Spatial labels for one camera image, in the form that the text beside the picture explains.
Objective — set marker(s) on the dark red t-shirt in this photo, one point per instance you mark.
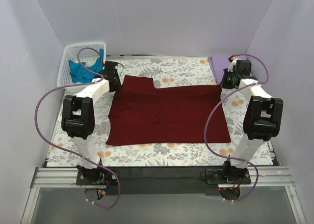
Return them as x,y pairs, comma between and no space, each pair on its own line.
141,113

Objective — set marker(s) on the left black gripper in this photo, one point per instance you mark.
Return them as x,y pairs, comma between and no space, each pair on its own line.
117,82

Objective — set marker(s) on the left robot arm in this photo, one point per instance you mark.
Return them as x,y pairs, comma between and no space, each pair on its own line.
78,118

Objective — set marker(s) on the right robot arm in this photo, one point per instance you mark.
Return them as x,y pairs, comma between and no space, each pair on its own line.
263,117

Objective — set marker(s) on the folded purple t-shirt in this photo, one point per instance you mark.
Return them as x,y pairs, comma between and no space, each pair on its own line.
217,64

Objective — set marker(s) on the white plastic basket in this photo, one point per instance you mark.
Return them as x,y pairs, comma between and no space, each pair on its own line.
89,57

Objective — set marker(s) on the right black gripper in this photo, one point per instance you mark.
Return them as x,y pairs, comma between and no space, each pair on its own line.
227,81

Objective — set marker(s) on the aluminium front rail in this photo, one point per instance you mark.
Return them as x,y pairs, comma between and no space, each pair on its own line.
66,177

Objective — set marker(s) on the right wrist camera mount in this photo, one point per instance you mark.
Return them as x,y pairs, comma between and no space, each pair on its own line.
233,61

